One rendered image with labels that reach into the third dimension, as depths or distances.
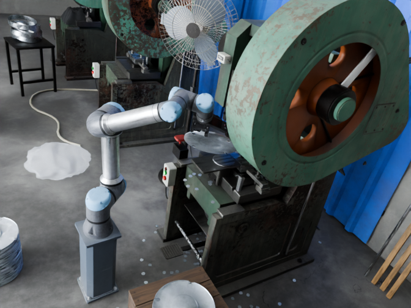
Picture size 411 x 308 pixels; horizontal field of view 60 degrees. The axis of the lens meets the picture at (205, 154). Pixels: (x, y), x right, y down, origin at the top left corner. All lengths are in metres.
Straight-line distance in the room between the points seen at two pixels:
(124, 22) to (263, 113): 1.80
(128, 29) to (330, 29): 1.85
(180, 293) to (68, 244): 0.97
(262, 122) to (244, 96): 0.11
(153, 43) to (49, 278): 1.84
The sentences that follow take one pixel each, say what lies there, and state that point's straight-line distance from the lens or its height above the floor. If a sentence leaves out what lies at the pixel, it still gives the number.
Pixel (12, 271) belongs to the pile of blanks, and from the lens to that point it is 2.38.
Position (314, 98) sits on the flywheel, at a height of 1.34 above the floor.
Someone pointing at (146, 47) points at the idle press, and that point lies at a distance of 2.99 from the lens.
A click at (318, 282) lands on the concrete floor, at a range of 2.64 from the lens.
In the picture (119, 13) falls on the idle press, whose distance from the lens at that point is 2.87.
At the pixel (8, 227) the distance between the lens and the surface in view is 2.34.
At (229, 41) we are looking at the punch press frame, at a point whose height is 1.40.
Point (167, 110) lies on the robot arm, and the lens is 1.39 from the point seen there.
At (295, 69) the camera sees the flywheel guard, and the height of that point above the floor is 1.48.
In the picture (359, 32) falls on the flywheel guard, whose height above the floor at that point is 1.62.
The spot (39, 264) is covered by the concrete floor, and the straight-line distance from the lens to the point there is 2.47.
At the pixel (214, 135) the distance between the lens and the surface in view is 1.81.
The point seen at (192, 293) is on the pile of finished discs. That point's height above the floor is 0.36.
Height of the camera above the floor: 1.82
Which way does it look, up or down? 31 degrees down
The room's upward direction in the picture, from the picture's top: 11 degrees clockwise
